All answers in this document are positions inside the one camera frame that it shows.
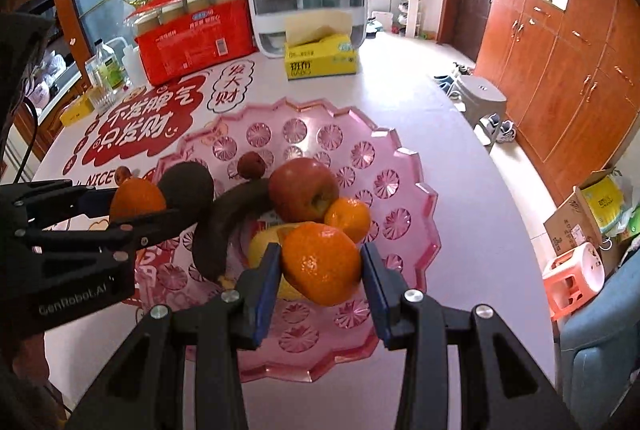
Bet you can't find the orange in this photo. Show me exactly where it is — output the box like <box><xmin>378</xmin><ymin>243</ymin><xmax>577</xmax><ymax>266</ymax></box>
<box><xmin>110</xmin><ymin>177</ymin><xmax>167</xmax><ymax>222</ymax></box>

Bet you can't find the dark avocado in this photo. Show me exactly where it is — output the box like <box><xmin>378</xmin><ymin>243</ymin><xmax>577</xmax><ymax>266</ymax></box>
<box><xmin>157</xmin><ymin>161</ymin><xmax>215</xmax><ymax>218</ymax></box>

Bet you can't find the dark overripe banana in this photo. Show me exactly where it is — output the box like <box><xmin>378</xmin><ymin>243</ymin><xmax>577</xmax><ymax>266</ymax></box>
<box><xmin>191</xmin><ymin>178</ymin><xmax>272</xmax><ymax>282</ymax></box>

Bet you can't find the yellow pear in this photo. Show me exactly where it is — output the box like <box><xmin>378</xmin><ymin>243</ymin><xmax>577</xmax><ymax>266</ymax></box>
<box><xmin>247</xmin><ymin>223</ymin><xmax>304</xmax><ymax>301</ymax></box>

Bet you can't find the orange tangerine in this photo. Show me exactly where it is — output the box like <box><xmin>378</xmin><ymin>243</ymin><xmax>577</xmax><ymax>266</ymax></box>
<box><xmin>280</xmin><ymin>222</ymin><xmax>362</xmax><ymax>307</ymax></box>

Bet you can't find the small red lychee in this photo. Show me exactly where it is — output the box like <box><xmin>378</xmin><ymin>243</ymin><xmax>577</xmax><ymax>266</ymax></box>
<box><xmin>236</xmin><ymin>151</ymin><xmax>267</xmax><ymax>180</ymax></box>

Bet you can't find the red apple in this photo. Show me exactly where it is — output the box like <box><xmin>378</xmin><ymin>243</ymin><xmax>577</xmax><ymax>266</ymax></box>
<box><xmin>268</xmin><ymin>157</ymin><xmax>340</xmax><ymax>223</ymax></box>

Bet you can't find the small red fruit near pear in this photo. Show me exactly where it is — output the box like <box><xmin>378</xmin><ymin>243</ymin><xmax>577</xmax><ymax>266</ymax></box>
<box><xmin>114</xmin><ymin>166</ymin><xmax>132</xmax><ymax>187</ymax></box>

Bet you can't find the pink plastic fruit bowl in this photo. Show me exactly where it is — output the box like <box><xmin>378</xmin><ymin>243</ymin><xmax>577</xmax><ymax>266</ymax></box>
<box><xmin>136</xmin><ymin>100</ymin><xmax>440</xmax><ymax>382</ymax></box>

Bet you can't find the blue sofa chair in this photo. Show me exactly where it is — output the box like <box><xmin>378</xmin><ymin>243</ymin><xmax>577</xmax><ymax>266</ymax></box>
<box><xmin>559</xmin><ymin>254</ymin><xmax>639</xmax><ymax>429</ymax></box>

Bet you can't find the small yellow box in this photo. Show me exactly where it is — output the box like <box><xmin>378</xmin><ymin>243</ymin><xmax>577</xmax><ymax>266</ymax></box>
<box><xmin>60</xmin><ymin>94</ymin><xmax>94</xmax><ymax>127</ymax></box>

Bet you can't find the orange plastic stool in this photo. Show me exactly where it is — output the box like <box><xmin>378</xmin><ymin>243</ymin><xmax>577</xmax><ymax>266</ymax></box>
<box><xmin>542</xmin><ymin>242</ymin><xmax>605</xmax><ymax>322</ymax></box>

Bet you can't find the printed festive tablecloth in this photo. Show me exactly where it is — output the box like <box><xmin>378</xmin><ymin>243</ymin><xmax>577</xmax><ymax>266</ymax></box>
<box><xmin>31</xmin><ymin>32</ymin><xmax>559</xmax><ymax>430</ymax></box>

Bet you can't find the clear glass cup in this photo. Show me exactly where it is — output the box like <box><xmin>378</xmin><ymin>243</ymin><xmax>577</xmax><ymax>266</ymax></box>
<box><xmin>87</xmin><ymin>86</ymin><xmax>122</xmax><ymax>114</ymax></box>

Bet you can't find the clear plastic bottle green label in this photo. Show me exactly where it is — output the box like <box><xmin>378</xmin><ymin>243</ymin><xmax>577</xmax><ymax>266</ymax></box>
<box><xmin>94</xmin><ymin>38</ymin><xmax>125</xmax><ymax>91</ymax></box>

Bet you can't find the white squeeze bottle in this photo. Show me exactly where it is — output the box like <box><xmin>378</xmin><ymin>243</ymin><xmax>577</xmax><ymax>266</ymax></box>
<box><xmin>122</xmin><ymin>45</ymin><xmax>148</xmax><ymax>87</ymax></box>

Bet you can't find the tangerine with stem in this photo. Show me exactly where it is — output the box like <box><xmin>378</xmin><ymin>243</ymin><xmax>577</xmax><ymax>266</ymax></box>
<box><xmin>323</xmin><ymin>197</ymin><xmax>371</xmax><ymax>244</ymax></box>

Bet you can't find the cardboard box with bags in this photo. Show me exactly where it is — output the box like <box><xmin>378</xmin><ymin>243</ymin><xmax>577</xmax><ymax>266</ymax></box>
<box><xmin>544</xmin><ymin>168</ymin><xmax>639</xmax><ymax>256</ymax></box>

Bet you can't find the red paper cup package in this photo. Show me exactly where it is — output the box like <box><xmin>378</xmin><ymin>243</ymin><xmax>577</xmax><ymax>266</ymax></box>
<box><xmin>126</xmin><ymin>0</ymin><xmax>256</xmax><ymax>86</ymax></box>

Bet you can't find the white storage appliance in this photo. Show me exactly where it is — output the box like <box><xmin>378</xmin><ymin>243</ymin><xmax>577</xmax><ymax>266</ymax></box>
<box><xmin>248</xmin><ymin>0</ymin><xmax>368</xmax><ymax>58</ymax></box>

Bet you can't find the yellow tissue box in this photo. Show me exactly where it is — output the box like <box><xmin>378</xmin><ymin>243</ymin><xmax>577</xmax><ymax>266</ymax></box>
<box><xmin>284</xmin><ymin>34</ymin><xmax>359</xmax><ymax>80</ymax></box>

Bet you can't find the grey plastic stool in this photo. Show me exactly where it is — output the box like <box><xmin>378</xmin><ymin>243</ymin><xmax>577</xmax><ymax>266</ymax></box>
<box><xmin>452</xmin><ymin>75</ymin><xmax>506</xmax><ymax>152</ymax></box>

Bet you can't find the wooden cabinet wall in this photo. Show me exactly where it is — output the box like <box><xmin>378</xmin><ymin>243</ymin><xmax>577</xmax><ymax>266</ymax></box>
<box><xmin>474</xmin><ymin>0</ymin><xmax>639</xmax><ymax>203</ymax></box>

